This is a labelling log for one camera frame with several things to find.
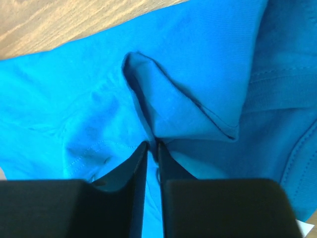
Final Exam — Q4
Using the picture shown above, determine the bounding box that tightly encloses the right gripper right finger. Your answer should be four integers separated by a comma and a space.
157, 142, 302, 238

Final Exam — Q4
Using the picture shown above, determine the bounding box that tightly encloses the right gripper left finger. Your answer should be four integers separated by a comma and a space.
0, 142, 148, 238

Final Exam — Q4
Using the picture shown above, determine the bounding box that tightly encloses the blue t shirt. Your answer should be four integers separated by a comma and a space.
0, 0, 317, 238

